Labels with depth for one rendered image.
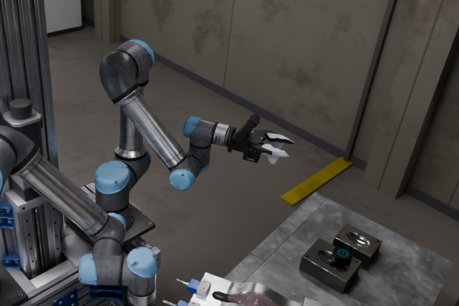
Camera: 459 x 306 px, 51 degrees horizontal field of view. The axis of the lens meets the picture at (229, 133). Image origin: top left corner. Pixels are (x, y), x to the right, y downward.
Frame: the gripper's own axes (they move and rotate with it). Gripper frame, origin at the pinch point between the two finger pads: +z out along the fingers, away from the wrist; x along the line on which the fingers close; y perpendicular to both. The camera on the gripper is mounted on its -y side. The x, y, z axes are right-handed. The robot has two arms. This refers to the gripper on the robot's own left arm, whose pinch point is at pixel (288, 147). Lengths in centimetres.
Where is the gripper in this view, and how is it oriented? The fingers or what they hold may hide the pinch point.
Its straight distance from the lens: 157.5
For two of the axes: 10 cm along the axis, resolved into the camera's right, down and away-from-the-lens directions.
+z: 9.5, 2.5, -2.0
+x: -3.1, 5.8, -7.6
